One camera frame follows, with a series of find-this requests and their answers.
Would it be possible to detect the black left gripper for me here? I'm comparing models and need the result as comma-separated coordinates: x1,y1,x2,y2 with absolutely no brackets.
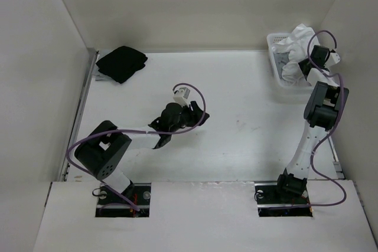
170,101,208,133

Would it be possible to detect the white tank top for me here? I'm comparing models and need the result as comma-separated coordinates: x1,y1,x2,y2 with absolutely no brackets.
273,24,315,83

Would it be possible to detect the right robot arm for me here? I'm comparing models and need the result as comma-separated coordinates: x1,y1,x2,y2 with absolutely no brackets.
273,45,349,202

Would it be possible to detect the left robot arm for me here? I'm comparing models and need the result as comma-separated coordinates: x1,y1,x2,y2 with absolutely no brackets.
74,101,210,204

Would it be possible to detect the folded black tank top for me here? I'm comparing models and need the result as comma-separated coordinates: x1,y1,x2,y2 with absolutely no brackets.
96,46,148,84

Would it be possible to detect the white plastic basket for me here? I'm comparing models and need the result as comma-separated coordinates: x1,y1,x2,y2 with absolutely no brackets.
266,32,312,94

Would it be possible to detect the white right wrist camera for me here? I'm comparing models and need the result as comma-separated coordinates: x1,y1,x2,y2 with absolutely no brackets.
325,51,341,68

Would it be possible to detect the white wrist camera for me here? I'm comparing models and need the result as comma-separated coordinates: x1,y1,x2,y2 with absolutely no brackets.
325,51,341,68
173,87,190,107

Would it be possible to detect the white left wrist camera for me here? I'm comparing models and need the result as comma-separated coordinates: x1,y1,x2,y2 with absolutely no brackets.
173,87,190,107

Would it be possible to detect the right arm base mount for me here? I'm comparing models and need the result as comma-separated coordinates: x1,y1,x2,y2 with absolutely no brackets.
254,182,312,217

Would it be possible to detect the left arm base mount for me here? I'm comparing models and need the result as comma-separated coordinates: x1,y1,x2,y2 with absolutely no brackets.
92,183,152,218

